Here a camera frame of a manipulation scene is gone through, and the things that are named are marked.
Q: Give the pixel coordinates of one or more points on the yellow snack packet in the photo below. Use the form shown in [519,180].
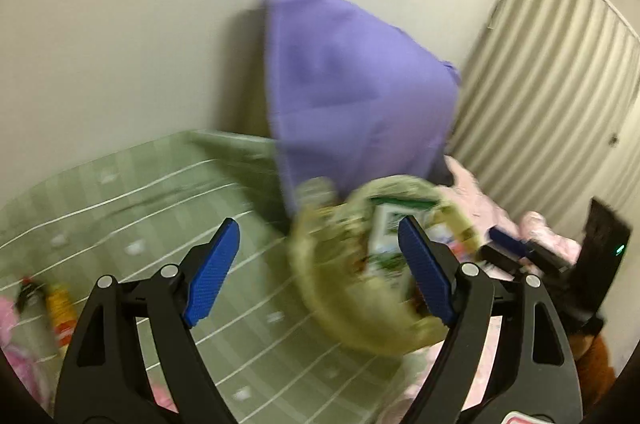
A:
[61,314]

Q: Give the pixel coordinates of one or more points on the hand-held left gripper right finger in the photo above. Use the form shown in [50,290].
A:
[425,269]

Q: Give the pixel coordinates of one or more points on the pile of snack wrappers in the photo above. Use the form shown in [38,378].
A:
[387,224]

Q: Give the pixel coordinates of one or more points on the purple pillow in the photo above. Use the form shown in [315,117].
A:
[350,93]

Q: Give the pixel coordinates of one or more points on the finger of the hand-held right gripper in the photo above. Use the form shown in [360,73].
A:
[507,240]
[500,260]

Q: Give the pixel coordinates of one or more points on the pink floral blanket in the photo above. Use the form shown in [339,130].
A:
[480,189]

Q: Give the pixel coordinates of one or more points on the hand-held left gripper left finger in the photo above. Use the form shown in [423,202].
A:
[212,274]

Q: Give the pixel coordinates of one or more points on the beige curtain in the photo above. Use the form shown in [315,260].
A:
[550,103]

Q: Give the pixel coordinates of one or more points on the person's right forearm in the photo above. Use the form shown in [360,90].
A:
[592,364]

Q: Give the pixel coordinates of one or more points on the green checked tablecloth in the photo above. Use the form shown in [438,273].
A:
[150,214]

